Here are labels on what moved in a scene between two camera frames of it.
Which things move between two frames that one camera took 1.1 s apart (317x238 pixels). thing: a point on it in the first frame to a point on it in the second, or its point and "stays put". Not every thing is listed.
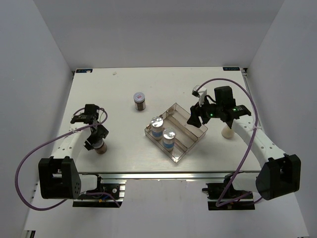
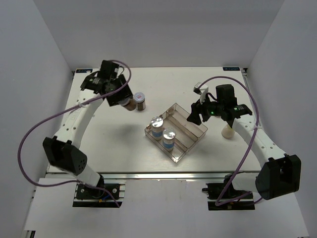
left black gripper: (102, 132) to (125, 92)
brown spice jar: (100, 147) to (130, 103)
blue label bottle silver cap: (157, 124) stays put
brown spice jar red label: (139, 98) stays put
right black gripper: (194, 119) stays put
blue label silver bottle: (168, 136) stays put
